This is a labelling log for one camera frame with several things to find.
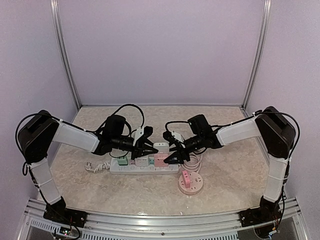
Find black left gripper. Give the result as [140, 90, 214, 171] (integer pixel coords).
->
[112, 136, 159, 162]

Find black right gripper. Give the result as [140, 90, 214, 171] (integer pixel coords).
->
[164, 132, 204, 163]

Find white small plug adapter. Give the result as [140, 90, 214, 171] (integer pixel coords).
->
[153, 142, 170, 154]

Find white cube adapter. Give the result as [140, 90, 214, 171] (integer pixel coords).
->
[135, 156, 149, 167]

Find pink cube socket adapter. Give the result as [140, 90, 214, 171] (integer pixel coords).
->
[154, 153, 169, 168]

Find green cube plug adapter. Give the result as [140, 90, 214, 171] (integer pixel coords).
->
[117, 156, 129, 166]

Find pink plug adapter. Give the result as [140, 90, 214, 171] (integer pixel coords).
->
[181, 170, 191, 189]

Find pink round socket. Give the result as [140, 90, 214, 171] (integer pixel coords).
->
[178, 172, 204, 196]

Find white multicolour power strip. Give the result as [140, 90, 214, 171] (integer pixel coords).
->
[109, 158, 179, 175]

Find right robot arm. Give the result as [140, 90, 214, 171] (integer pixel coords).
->
[163, 106, 301, 222]

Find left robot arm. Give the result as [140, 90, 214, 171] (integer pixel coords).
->
[15, 110, 158, 223]

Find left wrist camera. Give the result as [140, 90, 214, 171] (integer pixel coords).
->
[133, 126, 154, 146]

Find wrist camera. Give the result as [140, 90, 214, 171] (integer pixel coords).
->
[162, 130, 185, 146]
[133, 126, 154, 146]

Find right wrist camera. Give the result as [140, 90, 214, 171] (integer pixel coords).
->
[162, 130, 185, 146]

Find right black camera cable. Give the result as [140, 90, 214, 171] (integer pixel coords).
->
[164, 120, 192, 133]

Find black camera cable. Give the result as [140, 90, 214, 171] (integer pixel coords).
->
[99, 103, 146, 131]
[164, 120, 192, 133]

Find left black camera cable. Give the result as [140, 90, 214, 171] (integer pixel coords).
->
[99, 103, 146, 131]

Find white power strip cord plug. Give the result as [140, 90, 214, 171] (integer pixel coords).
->
[84, 162, 111, 174]

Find aluminium front frame rail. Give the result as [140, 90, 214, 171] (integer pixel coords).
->
[17, 198, 308, 240]

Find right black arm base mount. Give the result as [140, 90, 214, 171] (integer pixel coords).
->
[238, 196, 282, 227]

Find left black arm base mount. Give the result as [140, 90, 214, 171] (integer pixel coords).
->
[43, 197, 88, 228]

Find left aluminium corner post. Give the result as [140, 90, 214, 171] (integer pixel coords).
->
[50, 0, 82, 111]

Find aluminium corner post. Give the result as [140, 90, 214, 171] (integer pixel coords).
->
[241, 0, 272, 111]
[50, 0, 82, 111]

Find right aluminium corner post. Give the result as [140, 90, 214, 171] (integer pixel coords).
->
[241, 0, 272, 111]

